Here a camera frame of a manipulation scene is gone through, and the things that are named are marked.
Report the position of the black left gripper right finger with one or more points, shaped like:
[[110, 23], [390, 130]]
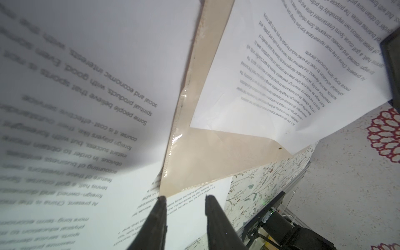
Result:
[[220, 233]]

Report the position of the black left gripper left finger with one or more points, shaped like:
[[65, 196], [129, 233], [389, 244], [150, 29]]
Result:
[[152, 235]]

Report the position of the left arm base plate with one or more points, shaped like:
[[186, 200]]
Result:
[[282, 234]]

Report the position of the white printed paper sheet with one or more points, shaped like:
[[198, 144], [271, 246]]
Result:
[[88, 94], [297, 71]]

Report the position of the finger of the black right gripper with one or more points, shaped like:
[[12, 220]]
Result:
[[390, 48]]

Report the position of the beige paper folder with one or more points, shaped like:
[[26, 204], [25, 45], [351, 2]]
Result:
[[198, 157]]

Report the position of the white printed sheet near base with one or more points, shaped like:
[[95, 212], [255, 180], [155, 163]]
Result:
[[186, 219]]

